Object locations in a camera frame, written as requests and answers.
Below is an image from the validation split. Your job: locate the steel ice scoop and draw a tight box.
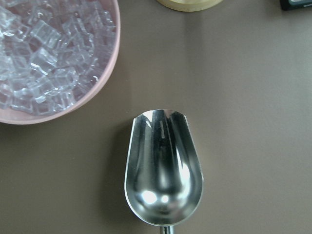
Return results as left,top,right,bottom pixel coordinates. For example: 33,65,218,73
124,109,204,234

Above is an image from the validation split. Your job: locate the wooden cup tree stand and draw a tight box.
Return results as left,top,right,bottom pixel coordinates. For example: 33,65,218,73
157,0,222,12

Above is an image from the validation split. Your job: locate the pink bowl of ice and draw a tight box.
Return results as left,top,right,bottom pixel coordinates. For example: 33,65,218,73
0,0,120,125

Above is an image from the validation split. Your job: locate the dark glass rack tray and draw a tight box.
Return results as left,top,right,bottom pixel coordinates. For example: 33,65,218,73
279,0,312,11

